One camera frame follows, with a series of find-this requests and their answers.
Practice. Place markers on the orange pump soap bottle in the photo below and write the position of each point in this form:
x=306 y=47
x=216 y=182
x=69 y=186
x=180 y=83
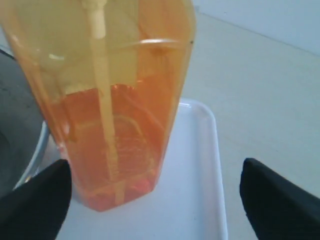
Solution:
x=107 y=76

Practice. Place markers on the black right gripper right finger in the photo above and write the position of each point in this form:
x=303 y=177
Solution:
x=276 y=208

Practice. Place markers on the white rectangular plastic tray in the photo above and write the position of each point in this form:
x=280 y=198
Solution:
x=188 y=201

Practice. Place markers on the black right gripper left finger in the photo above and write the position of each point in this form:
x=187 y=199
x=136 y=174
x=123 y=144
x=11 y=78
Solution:
x=37 y=209

